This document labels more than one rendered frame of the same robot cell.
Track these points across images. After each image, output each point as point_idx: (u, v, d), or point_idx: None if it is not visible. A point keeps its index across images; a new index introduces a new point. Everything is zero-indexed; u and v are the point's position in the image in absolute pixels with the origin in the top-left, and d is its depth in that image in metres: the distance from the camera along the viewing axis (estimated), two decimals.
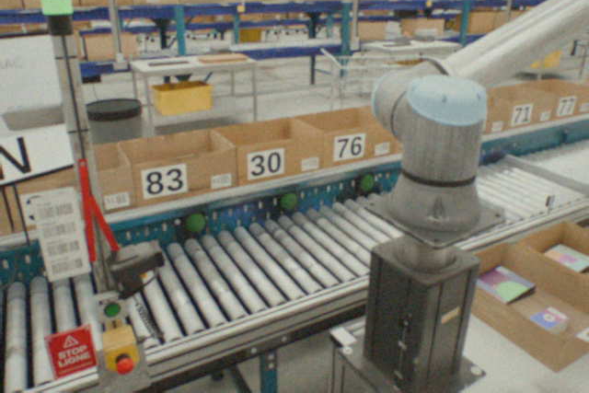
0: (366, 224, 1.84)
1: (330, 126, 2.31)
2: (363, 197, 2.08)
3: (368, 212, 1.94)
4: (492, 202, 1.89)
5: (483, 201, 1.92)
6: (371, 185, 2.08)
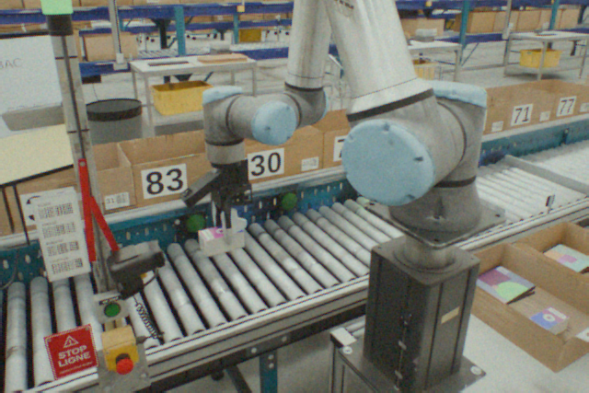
0: (366, 224, 1.84)
1: (330, 126, 2.31)
2: (363, 197, 2.08)
3: (368, 212, 1.94)
4: (492, 202, 1.89)
5: (483, 201, 1.92)
6: None
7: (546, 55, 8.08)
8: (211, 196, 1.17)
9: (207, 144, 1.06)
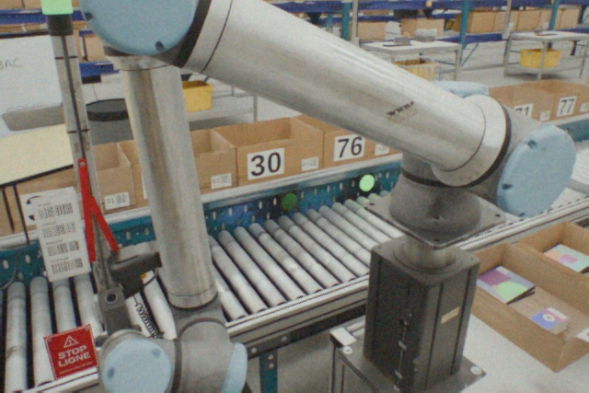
0: (366, 224, 1.84)
1: (330, 126, 2.31)
2: (363, 197, 2.08)
3: (368, 212, 1.94)
4: None
5: (483, 201, 1.92)
6: (371, 185, 2.08)
7: (546, 55, 8.08)
8: (138, 325, 0.94)
9: (118, 335, 0.77)
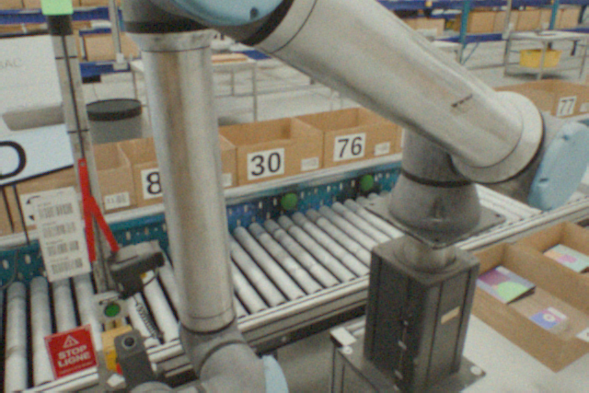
0: (366, 224, 1.84)
1: (330, 126, 2.31)
2: (363, 197, 2.08)
3: (368, 212, 1.94)
4: None
5: None
6: (371, 185, 2.08)
7: (546, 55, 8.08)
8: (162, 368, 0.83)
9: (141, 392, 0.66)
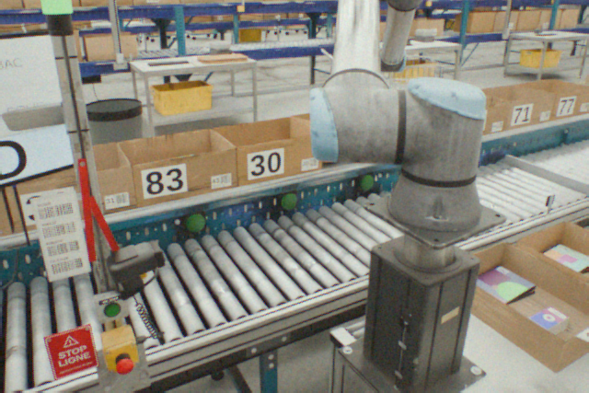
0: (366, 224, 1.84)
1: None
2: (363, 197, 2.08)
3: (368, 212, 1.94)
4: None
5: None
6: (371, 185, 2.08)
7: (546, 55, 8.08)
8: None
9: None
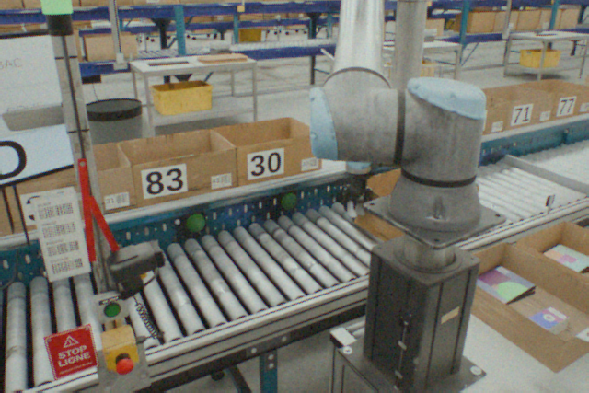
0: None
1: (393, 188, 1.95)
2: None
3: None
4: None
5: None
6: None
7: (546, 55, 8.08)
8: None
9: None
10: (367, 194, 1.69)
